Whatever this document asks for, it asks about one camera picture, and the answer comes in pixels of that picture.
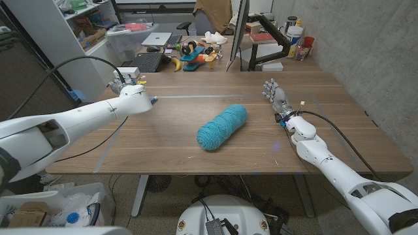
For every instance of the white sneaker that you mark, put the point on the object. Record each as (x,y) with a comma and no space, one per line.
(60,187)
(50,179)

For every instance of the red cup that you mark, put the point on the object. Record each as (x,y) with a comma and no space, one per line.
(308,41)

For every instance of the computer monitor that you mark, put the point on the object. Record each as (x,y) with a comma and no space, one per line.
(241,26)

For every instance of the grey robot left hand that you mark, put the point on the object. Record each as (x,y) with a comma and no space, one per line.
(119,86)

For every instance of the small red white carton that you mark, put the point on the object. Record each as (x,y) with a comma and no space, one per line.
(253,27)

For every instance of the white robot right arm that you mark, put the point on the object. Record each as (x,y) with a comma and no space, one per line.
(336,173)

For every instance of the white power strip box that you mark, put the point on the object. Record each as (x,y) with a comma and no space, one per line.
(129,71)

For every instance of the yellow banana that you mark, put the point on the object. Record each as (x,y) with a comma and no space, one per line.
(177,64)

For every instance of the large black keyboard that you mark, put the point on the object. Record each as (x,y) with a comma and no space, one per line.
(147,62)

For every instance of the grey finned module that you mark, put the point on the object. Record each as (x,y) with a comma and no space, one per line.
(215,227)

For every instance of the grey metal table leg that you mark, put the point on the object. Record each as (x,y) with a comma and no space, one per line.
(140,196)
(305,196)

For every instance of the teal yarn skein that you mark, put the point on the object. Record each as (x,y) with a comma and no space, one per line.
(222,127)

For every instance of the white crumpled cloth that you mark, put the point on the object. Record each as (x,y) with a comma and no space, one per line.
(214,38)

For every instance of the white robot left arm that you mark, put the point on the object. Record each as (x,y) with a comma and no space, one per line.
(81,117)

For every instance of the silver laptop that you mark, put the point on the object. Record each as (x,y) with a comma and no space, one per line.
(156,38)

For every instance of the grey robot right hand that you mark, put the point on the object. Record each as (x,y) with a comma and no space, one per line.
(279,98)

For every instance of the black lidded steel bottle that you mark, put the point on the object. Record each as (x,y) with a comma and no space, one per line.
(290,22)

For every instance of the white tub blue label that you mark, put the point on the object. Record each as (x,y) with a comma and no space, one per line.
(294,36)

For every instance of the small white flat box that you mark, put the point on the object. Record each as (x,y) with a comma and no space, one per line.
(272,67)

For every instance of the white shelf cabinet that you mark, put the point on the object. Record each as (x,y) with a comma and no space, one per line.
(49,19)

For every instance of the clear plastic cup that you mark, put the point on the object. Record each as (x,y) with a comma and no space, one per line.
(193,32)

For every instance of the round black fan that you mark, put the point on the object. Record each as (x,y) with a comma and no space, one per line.
(159,183)

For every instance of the brown cardboard box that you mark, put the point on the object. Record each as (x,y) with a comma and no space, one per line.
(27,215)

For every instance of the grey office chair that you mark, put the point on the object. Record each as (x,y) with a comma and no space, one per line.
(202,26)

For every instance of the white robot torso base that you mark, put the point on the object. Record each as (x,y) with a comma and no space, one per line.
(225,209)

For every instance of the black computer mouse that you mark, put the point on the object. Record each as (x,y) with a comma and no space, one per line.
(153,49)

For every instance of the cardboard box with print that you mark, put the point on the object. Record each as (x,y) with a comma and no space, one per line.
(94,37)

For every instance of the yellow bottle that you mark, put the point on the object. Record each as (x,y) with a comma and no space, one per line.
(298,23)

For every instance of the clear plastic storage bin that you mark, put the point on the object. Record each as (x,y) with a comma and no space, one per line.
(130,42)

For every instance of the red book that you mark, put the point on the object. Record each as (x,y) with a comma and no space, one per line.
(262,37)

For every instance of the clear glass jar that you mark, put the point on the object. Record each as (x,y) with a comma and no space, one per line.
(302,53)

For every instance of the pink packet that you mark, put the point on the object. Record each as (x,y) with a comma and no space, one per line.
(135,27)

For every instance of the blue orange toy airplane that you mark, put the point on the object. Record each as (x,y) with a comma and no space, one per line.
(195,57)

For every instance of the brown jacket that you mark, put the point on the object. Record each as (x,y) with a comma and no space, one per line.
(214,13)

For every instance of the small black keyboard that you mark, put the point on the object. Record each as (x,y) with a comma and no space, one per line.
(173,40)

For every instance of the blue marker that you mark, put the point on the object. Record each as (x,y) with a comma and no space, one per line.
(154,99)

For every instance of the green packet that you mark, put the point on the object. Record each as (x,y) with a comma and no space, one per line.
(78,4)

